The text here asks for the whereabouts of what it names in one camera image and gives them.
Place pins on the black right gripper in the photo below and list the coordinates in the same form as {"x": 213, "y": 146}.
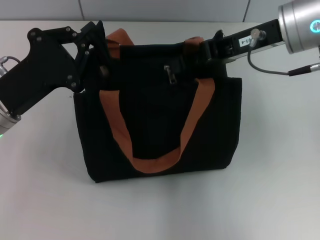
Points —
{"x": 270, "y": 32}

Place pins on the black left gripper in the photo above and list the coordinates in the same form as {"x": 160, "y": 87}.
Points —
{"x": 42, "y": 70}

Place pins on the silver zipper pull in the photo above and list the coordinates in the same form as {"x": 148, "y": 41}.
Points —
{"x": 171, "y": 75}

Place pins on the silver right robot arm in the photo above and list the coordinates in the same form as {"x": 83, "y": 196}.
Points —
{"x": 300, "y": 25}

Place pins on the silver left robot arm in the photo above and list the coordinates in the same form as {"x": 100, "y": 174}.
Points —
{"x": 6, "y": 122}

